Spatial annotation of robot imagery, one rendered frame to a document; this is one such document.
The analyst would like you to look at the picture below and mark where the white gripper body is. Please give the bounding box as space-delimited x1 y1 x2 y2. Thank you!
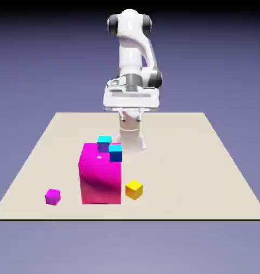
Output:
102 86 160 112

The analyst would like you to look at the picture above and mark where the small cyan cube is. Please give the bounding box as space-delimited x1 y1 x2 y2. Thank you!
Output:
108 144 123 163
96 135 113 153

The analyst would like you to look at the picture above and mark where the small yellow cube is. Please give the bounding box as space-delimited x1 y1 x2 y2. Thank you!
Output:
124 179 144 201

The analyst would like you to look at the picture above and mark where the small purple cube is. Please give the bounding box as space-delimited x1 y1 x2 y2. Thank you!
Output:
44 188 62 206

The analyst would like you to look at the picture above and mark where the large magenta box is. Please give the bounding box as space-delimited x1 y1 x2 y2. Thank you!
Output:
78 142 122 206

